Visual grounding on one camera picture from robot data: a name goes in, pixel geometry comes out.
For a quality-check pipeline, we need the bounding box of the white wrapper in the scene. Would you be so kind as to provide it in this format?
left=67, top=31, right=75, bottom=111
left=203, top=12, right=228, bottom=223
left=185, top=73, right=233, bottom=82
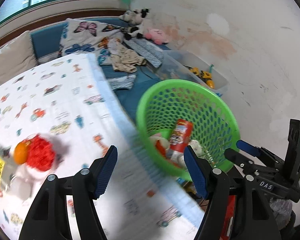
left=189, top=140, right=205, bottom=158

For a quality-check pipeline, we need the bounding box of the beige cushion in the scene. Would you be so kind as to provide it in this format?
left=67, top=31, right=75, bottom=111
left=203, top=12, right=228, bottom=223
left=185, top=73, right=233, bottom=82
left=0, top=30, right=38, bottom=85

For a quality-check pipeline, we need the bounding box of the beige printed garment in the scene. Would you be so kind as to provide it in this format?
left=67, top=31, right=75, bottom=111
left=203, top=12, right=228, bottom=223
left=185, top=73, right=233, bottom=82
left=107, top=39, right=147, bottom=73

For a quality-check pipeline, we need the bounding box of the small clear pudding cup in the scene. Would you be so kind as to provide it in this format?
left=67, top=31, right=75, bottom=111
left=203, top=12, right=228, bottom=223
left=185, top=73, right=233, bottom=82
left=149, top=135, right=170, bottom=155

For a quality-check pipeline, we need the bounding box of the red mesh toy bag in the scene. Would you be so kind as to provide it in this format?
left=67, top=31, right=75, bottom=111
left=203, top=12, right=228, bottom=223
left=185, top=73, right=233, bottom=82
left=16, top=133, right=65, bottom=180

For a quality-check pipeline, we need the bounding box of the printed white tablecloth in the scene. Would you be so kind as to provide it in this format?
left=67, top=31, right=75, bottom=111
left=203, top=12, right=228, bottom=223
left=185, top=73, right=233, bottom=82
left=0, top=54, right=205, bottom=240

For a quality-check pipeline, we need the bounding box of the orange ball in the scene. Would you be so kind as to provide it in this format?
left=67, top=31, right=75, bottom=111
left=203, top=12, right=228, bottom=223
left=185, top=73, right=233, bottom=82
left=14, top=140, right=32, bottom=165

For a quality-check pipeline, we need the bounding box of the green plastic mesh basket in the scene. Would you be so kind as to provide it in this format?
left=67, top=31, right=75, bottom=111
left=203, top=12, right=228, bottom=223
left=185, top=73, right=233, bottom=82
left=136, top=79, right=240, bottom=182

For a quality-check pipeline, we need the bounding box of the pink plush toy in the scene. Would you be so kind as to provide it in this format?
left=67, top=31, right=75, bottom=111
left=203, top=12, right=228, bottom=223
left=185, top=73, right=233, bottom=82
left=143, top=29, right=170, bottom=45

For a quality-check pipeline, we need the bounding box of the yellow toy truck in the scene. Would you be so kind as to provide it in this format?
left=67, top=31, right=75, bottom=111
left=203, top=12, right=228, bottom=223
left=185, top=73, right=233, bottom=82
left=187, top=66, right=215, bottom=88

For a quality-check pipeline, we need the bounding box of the blue patterned cloth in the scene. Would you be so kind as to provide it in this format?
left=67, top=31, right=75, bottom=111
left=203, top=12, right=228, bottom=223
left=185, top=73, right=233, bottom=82
left=126, top=39, right=165, bottom=68

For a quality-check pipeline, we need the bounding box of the clear plastic storage bin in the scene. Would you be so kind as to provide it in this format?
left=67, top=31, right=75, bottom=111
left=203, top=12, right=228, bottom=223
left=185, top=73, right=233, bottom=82
left=157, top=50, right=229, bottom=97

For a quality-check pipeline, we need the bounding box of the red patterned mat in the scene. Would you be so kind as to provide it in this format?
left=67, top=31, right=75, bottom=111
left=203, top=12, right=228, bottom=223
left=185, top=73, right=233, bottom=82
left=220, top=195, right=238, bottom=240

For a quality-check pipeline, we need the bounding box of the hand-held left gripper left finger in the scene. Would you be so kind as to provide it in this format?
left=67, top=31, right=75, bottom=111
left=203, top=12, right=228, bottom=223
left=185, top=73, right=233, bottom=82
left=18, top=145, right=118, bottom=240

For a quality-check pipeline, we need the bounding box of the blue sofa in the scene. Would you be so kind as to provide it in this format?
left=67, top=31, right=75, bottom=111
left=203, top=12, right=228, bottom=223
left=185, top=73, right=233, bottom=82
left=30, top=17, right=170, bottom=120

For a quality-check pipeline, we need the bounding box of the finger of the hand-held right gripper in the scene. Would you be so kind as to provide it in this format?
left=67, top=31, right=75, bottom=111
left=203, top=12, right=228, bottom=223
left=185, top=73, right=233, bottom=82
left=224, top=148, right=259, bottom=175
left=236, top=140, right=263, bottom=158

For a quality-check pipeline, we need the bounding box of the large butterfly print pillow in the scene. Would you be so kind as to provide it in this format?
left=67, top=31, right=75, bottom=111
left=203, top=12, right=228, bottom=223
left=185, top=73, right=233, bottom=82
left=59, top=18, right=123, bottom=60

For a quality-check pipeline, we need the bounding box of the black and white cow plush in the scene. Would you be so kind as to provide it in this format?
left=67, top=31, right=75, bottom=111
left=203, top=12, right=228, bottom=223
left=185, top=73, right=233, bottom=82
left=124, top=26, right=144, bottom=40
left=119, top=8, right=150, bottom=25

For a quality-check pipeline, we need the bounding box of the grey and white cloth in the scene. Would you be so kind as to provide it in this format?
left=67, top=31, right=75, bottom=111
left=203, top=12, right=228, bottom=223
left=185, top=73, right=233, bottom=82
left=106, top=74, right=137, bottom=90

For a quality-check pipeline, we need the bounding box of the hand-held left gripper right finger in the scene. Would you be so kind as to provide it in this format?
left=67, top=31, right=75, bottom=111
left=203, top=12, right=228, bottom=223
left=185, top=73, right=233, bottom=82
left=184, top=145, right=282, bottom=240

